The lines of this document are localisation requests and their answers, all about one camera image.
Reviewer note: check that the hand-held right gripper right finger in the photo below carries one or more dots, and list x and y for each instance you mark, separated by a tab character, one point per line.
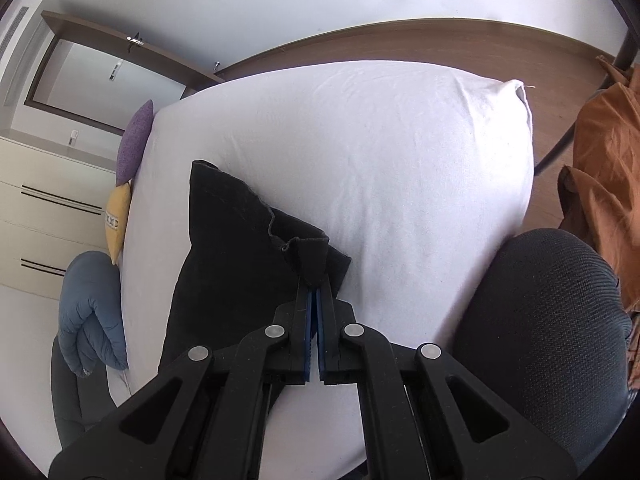
320	330

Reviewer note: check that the yellow pillow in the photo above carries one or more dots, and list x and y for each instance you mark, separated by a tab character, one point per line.
119	220

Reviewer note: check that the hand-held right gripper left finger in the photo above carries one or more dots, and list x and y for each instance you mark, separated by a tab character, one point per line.
306	330

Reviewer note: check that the grey chair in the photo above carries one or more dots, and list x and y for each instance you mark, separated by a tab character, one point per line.
75	405

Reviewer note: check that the blue folded duvet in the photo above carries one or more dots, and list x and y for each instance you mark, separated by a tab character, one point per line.
92	310

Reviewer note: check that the cream drawer cabinet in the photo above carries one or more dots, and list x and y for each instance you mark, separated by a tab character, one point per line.
45	215

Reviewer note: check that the black pants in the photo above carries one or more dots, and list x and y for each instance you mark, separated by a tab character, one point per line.
235	260

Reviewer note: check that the wooden headboard panel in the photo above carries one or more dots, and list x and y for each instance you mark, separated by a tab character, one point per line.
450	42

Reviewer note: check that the orange cloth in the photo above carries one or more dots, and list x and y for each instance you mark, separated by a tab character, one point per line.
607	160

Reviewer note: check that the white bed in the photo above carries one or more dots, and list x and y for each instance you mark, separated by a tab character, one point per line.
350	170

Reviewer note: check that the wooden framed mirror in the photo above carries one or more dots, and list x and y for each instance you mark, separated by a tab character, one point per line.
100	70

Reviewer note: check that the dark mesh office chair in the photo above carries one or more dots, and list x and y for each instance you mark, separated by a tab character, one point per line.
545	340

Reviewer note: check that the purple pillow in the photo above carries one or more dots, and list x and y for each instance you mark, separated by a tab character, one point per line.
134	145

